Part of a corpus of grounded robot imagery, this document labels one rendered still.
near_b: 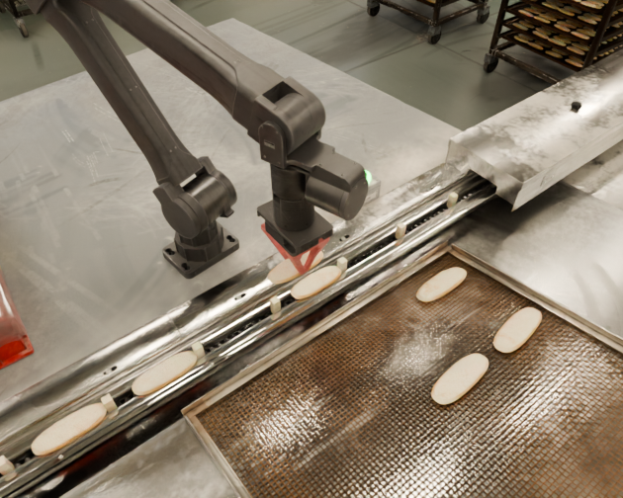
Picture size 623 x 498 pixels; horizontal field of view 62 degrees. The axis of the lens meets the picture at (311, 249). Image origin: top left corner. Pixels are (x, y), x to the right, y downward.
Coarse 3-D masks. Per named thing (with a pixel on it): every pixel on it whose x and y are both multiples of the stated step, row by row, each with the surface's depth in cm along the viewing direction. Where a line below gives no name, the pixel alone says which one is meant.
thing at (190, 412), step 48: (384, 288) 82; (480, 288) 80; (528, 288) 77; (384, 336) 74; (576, 336) 71; (240, 384) 70; (480, 384) 67; (528, 384) 66; (576, 384) 65; (288, 432) 64; (384, 432) 63; (576, 432) 60; (240, 480) 60; (288, 480) 59; (336, 480) 59; (432, 480) 58; (480, 480) 57; (528, 480) 56
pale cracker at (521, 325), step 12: (516, 312) 74; (528, 312) 74; (540, 312) 74; (504, 324) 73; (516, 324) 72; (528, 324) 72; (504, 336) 71; (516, 336) 71; (528, 336) 71; (504, 348) 70; (516, 348) 70
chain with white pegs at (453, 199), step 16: (400, 224) 95; (416, 224) 99; (368, 256) 94; (272, 304) 83; (288, 304) 86; (256, 320) 84; (208, 352) 81; (112, 400) 71; (128, 400) 74; (0, 464) 65; (16, 464) 68
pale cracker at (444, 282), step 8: (440, 272) 83; (448, 272) 82; (456, 272) 82; (464, 272) 82; (432, 280) 81; (440, 280) 81; (448, 280) 81; (456, 280) 81; (424, 288) 80; (432, 288) 80; (440, 288) 80; (448, 288) 80; (416, 296) 80; (424, 296) 79; (432, 296) 79; (440, 296) 79
